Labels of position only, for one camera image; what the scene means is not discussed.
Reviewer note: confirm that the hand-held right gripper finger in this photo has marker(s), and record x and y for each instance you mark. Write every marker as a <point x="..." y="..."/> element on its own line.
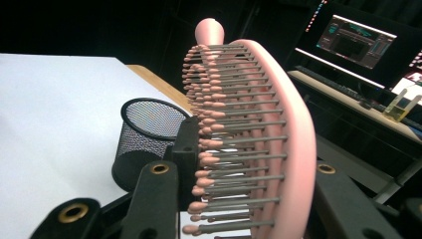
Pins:
<point x="185" y="149"/>

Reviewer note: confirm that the black mesh pen holder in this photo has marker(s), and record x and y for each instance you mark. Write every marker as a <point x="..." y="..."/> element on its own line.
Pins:
<point x="146" y="132"/>

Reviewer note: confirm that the pink hairbrush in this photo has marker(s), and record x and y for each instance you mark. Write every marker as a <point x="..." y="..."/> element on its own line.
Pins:
<point x="292" y="159"/>

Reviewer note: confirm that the black keyboard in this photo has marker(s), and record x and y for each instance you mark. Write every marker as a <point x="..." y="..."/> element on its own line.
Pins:
<point x="331" y="83"/>

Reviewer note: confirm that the metal-framed desk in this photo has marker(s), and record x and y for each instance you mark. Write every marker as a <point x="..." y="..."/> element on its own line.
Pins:
<point x="365" y="149"/>

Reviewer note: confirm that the black computer mouse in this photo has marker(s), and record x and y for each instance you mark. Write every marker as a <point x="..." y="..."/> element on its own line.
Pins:
<point x="365" y="104"/>

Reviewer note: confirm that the dark computer monitor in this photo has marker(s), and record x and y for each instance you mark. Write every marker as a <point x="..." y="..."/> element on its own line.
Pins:
<point x="355" y="41"/>

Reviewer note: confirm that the clear bottle with yellow liquid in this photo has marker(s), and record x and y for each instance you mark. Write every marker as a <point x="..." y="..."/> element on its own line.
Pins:
<point x="398" y="111"/>

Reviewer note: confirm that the bright computer monitor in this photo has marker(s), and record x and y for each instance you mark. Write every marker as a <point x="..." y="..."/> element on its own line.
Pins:
<point x="409" y="84"/>

